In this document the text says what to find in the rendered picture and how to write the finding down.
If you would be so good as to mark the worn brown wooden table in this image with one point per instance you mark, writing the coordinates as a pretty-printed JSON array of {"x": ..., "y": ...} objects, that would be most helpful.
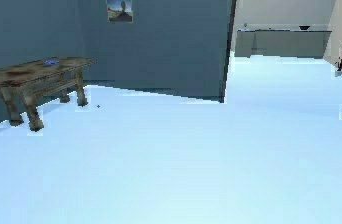
[{"x": 29, "y": 74}]

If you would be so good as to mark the framed wall picture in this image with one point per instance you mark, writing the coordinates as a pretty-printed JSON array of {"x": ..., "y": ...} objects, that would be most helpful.
[{"x": 120, "y": 10}]

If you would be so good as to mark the small blue flat object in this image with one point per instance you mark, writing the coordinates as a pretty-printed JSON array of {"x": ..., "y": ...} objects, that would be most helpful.
[{"x": 51, "y": 62}]

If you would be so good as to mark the black bowl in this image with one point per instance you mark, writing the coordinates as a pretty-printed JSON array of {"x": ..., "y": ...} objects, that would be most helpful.
[{"x": 304, "y": 27}]

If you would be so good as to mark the grey green kitchen counter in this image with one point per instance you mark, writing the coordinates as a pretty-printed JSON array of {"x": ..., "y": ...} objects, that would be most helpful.
[{"x": 280, "y": 43}]

